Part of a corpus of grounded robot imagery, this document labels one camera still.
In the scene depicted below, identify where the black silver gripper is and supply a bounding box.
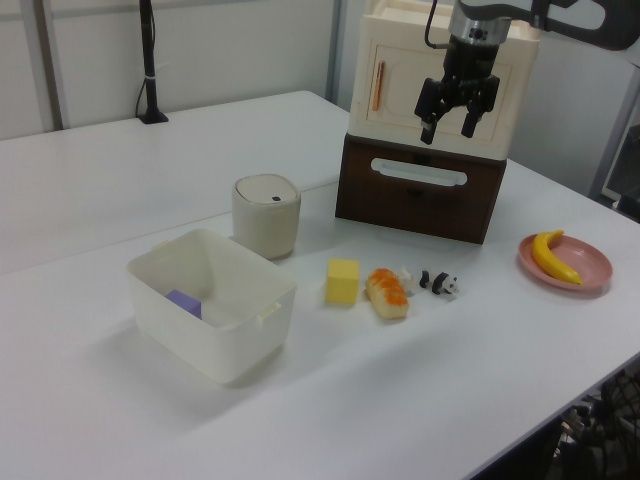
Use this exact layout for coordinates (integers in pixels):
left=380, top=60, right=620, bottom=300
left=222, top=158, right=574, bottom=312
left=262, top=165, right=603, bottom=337
left=415, top=3, right=513, bottom=146

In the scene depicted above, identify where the toy bread with orange topping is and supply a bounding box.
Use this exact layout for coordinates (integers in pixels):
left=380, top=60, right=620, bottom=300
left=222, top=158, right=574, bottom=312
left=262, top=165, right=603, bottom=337
left=365, top=268, right=411, bottom=320

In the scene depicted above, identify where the white plastic basket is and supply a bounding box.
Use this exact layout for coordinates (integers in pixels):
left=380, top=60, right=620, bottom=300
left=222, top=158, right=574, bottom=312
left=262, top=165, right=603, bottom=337
left=125, top=228, right=298, bottom=386

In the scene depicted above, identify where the cream toy cabinet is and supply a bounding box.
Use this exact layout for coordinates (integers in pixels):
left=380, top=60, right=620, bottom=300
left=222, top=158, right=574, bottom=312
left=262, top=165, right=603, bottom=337
left=347, top=0, right=543, bottom=160

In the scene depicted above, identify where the dark brown drawer box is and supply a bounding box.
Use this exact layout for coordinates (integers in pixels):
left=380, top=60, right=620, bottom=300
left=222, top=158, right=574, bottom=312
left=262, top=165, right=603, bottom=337
left=334, top=132, right=509, bottom=246

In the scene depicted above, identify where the toy panda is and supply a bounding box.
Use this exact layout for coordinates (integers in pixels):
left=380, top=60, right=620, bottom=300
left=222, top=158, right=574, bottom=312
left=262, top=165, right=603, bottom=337
left=418, top=269, right=461, bottom=300

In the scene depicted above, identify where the yellow banana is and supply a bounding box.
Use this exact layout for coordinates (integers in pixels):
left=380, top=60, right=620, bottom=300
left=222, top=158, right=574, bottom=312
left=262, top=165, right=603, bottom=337
left=530, top=229, right=584, bottom=286

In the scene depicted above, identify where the small white toy animal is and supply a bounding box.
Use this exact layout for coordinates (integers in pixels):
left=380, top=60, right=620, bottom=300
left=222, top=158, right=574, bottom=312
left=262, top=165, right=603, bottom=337
left=396, top=266, right=416, bottom=297

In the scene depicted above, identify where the pink plate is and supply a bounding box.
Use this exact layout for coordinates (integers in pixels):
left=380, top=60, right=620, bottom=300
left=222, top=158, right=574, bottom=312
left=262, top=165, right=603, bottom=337
left=517, top=233, right=614, bottom=297

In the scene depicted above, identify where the yellow block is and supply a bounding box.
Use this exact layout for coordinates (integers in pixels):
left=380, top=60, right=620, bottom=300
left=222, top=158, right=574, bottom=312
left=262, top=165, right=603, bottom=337
left=325, top=257, right=361, bottom=306

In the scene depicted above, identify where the cream lidded trash can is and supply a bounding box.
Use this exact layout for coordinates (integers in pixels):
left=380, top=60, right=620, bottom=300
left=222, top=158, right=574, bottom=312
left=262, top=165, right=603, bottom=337
left=231, top=173, right=303, bottom=261

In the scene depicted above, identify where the black pole stand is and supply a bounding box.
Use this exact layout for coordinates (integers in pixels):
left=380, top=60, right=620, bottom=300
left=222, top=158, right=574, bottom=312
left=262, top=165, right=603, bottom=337
left=135, top=0, right=170, bottom=125

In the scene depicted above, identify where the purple block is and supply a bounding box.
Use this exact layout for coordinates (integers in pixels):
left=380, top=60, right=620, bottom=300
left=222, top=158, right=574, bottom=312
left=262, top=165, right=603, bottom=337
left=164, top=289, right=204, bottom=321

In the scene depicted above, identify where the black equipment under table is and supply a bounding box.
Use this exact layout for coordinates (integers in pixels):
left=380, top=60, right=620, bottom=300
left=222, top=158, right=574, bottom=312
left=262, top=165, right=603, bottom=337
left=544, top=357, right=640, bottom=480

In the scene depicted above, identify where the white drawer handle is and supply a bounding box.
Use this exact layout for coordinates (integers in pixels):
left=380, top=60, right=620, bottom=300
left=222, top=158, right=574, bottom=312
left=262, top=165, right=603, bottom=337
left=369, top=156, right=469, bottom=188

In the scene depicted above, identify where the orange cabinet door handle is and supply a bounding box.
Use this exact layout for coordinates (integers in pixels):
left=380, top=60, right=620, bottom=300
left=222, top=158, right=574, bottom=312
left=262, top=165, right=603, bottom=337
left=372, top=60, right=387, bottom=112

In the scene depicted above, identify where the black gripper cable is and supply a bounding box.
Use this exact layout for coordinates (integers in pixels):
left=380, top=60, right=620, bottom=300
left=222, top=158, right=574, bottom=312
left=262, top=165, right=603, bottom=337
left=423, top=0, right=451, bottom=50

